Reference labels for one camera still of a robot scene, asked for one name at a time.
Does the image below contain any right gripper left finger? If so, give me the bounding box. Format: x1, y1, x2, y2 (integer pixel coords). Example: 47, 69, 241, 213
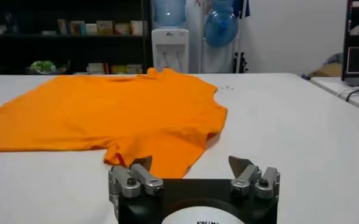
108, 155, 165, 198

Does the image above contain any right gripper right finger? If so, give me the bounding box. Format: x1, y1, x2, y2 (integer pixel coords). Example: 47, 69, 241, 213
228, 155, 281, 200

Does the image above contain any orange t-shirt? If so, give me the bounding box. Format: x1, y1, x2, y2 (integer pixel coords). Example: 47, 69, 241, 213
0, 67, 228, 179

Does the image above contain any pile of grey clothes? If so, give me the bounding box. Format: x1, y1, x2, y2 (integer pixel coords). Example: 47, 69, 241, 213
325, 52, 344, 66

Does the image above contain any yellow and green carton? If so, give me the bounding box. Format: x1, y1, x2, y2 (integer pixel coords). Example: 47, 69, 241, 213
110, 64, 128, 75
96, 20, 115, 35
126, 63, 144, 75

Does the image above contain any black clamp on rack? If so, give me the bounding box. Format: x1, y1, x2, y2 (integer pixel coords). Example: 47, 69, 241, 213
232, 51, 249, 74

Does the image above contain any red and white carton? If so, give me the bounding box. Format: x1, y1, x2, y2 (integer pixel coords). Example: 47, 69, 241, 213
87, 62, 110, 75
68, 20, 87, 36

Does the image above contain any white side table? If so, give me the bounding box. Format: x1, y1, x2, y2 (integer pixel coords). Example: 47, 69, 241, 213
309, 75, 359, 116

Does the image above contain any large cardboard box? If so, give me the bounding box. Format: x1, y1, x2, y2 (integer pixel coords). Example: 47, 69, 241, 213
308, 62, 344, 79

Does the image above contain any white water dispenser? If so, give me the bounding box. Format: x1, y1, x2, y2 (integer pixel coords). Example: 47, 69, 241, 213
151, 28, 190, 74

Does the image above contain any black metal shelf unit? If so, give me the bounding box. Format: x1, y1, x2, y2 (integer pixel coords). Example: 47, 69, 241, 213
0, 0, 153, 75

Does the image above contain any bowl of green fruit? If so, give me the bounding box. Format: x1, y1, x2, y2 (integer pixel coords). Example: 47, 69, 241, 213
25, 60, 72, 75

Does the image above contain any orange and white carton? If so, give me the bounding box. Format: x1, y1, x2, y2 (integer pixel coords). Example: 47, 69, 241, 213
114, 23, 132, 35

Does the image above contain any pale carton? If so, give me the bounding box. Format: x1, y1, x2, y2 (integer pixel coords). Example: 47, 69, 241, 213
130, 19, 149, 36

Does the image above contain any narrow white carton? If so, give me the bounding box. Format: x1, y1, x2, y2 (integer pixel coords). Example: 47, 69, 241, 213
57, 19, 68, 35

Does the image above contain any labelled blue water jug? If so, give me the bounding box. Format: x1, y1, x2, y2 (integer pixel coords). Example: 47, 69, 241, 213
153, 0, 187, 28

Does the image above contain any dark blue cloth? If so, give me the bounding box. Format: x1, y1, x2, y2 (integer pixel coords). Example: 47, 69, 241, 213
232, 0, 251, 18

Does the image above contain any dark blue bottle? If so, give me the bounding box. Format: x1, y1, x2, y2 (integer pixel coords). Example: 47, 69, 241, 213
4, 11, 19, 34

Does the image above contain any white laptop cable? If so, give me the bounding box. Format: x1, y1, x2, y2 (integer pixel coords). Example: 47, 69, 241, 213
336, 86, 359, 99

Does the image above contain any white wire jug rack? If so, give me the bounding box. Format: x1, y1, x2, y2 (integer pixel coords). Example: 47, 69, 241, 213
197, 0, 251, 74

